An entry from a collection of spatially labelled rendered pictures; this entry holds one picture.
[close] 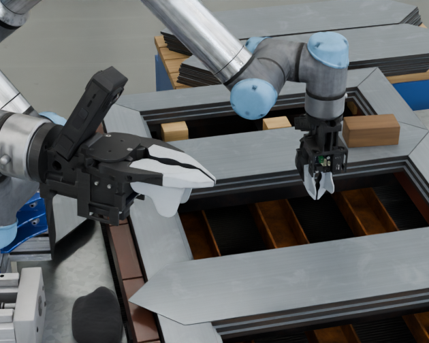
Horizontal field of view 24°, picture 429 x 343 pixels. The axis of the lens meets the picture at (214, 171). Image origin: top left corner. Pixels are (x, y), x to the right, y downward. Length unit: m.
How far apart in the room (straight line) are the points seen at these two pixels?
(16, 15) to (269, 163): 0.64
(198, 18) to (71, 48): 3.00
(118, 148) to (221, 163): 1.12
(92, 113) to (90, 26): 3.83
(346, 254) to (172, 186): 0.93
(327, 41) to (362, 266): 0.44
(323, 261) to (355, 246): 0.08
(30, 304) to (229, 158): 0.76
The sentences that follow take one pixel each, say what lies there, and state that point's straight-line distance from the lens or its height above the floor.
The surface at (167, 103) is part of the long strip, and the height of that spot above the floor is 0.85.
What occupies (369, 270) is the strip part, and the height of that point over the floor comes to 0.85.
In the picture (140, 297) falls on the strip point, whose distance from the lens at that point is 1.85.
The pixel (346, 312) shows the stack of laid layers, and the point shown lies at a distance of 1.87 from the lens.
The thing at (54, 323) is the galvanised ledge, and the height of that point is 0.68.
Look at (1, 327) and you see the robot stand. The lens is 1.63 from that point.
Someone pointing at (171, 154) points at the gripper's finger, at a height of 1.46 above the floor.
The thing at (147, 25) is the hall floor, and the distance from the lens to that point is 4.89.
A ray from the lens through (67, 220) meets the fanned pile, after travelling 2.28.
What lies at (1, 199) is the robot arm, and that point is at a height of 1.36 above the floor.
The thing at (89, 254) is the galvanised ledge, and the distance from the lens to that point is 2.24.
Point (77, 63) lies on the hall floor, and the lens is 4.55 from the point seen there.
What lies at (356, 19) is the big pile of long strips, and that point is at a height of 0.85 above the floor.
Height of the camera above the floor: 2.05
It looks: 33 degrees down
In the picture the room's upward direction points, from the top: straight up
